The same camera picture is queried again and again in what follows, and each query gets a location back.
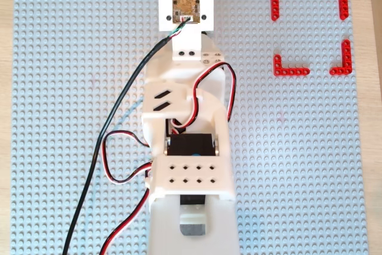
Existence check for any red L-shaped Lego beam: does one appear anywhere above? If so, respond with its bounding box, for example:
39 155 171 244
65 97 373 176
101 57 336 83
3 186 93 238
270 0 294 22
273 54 311 77
324 0 349 20
329 39 352 76

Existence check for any grey Lego baseplate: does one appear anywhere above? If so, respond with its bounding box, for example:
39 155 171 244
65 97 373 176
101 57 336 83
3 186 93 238
10 0 369 255

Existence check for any black camera cable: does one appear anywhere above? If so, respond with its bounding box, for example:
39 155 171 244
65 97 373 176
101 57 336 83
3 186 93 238
61 17 192 255

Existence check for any red white black servo wire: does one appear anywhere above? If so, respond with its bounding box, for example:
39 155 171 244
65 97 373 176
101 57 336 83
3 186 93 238
101 131 155 185
98 174 152 255
170 61 237 136

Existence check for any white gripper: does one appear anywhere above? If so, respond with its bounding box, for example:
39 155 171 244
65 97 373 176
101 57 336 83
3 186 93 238
144 32 231 91

